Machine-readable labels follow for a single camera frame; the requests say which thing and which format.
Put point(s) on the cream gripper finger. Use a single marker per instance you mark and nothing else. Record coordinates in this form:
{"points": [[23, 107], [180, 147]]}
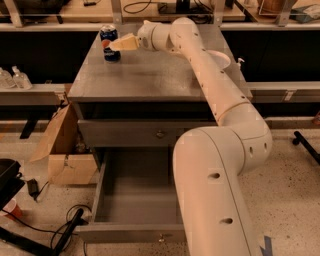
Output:
{"points": [[128, 42]]}

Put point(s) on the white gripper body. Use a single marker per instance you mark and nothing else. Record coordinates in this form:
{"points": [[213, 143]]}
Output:
{"points": [[147, 37]]}

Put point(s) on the blue pepsi can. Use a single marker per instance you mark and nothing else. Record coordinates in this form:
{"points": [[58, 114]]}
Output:
{"points": [[108, 33]]}

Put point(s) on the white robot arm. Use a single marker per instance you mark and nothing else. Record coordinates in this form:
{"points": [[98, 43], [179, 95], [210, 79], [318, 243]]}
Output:
{"points": [[208, 160]]}

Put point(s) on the grey drawer cabinet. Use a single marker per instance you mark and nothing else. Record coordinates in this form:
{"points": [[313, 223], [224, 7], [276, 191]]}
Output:
{"points": [[153, 86]]}

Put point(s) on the closed grey top drawer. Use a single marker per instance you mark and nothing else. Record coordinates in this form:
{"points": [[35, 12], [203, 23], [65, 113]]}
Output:
{"points": [[110, 133]]}

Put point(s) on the open grey middle drawer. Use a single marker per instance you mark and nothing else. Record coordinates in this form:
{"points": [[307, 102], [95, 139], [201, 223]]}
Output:
{"points": [[135, 199]]}

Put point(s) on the white bowl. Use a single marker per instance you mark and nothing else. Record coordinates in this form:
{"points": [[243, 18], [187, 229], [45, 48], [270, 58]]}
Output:
{"points": [[222, 60]]}

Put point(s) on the white pump bottle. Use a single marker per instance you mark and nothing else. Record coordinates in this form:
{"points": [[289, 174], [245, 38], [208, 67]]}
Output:
{"points": [[241, 63]]}

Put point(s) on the clear sanitizer bottle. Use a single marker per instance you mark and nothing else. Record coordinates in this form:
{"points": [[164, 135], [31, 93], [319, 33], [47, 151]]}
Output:
{"points": [[6, 80], [21, 79]]}

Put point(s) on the brown cardboard box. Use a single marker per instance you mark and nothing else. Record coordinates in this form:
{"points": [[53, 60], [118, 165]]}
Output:
{"points": [[68, 163]]}

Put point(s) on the black power adapter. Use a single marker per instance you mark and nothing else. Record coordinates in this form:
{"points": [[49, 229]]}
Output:
{"points": [[33, 189]]}

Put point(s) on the black caster leg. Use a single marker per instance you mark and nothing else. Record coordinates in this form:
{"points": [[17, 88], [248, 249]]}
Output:
{"points": [[300, 139]]}

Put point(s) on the black bin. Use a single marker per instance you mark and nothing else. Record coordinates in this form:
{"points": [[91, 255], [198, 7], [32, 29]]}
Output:
{"points": [[10, 180]]}

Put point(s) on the red plastic cup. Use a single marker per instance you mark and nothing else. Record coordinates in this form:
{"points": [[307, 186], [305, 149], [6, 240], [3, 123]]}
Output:
{"points": [[11, 210]]}

